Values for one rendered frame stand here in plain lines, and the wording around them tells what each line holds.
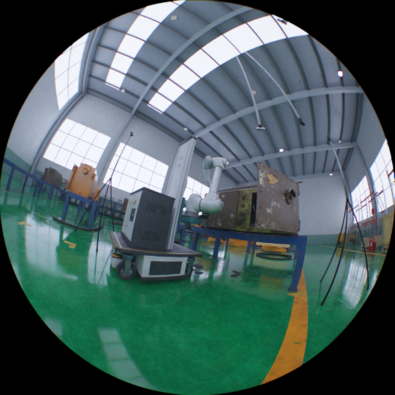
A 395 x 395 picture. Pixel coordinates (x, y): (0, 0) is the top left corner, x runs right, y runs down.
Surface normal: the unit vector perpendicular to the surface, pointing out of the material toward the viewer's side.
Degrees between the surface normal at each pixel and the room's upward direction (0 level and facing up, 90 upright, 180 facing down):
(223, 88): 180
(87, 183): 90
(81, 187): 90
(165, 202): 90
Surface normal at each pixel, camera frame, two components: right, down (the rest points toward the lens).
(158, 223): 0.69, -0.07
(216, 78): -0.18, 0.95
